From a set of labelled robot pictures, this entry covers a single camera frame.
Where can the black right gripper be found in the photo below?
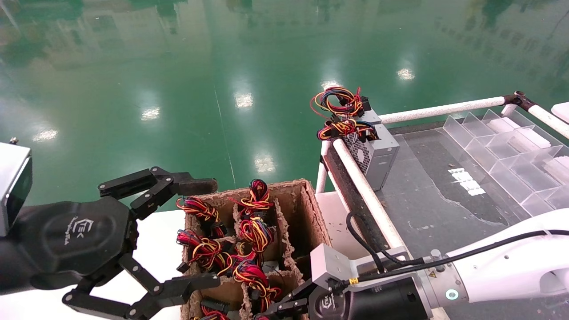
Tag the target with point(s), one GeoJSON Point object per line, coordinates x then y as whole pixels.
{"type": "Point", "coordinates": [378, 302]}

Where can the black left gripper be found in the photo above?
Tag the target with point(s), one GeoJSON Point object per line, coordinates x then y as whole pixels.
{"type": "Point", "coordinates": [66, 240]}

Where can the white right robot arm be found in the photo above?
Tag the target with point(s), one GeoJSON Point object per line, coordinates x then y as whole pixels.
{"type": "Point", "coordinates": [511, 266]}

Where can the brown cardboard divider box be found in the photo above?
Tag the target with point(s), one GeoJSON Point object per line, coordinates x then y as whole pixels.
{"type": "Point", "coordinates": [311, 213]}

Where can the white paper label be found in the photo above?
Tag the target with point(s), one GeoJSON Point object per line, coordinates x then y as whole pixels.
{"type": "Point", "coordinates": [464, 180]}

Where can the clear acrylic compartment organizer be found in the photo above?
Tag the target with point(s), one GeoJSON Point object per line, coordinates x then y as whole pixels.
{"type": "Point", "coordinates": [489, 144]}

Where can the white block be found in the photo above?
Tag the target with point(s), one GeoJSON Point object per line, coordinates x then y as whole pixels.
{"type": "Point", "coordinates": [502, 125]}
{"type": "Point", "coordinates": [559, 169]}
{"type": "Point", "coordinates": [531, 138]}

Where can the black pipe joint connector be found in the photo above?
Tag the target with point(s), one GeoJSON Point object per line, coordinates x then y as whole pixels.
{"type": "Point", "coordinates": [520, 98]}

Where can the white rounded object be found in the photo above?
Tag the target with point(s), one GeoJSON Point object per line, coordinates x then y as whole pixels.
{"type": "Point", "coordinates": [562, 112]}

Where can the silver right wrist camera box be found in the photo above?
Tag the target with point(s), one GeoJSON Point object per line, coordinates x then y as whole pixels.
{"type": "Point", "coordinates": [329, 262]}

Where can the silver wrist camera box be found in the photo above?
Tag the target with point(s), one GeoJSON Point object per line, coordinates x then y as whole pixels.
{"type": "Point", "coordinates": [329, 262]}
{"type": "Point", "coordinates": [11, 186]}

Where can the short white frame pipe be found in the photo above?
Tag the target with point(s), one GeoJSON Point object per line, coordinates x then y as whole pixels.
{"type": "Point", "coordinates": [322, 173]}

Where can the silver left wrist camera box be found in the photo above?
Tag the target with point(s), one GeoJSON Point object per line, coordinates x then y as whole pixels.
{"type": "Point", "coordinates": [11, 186]}

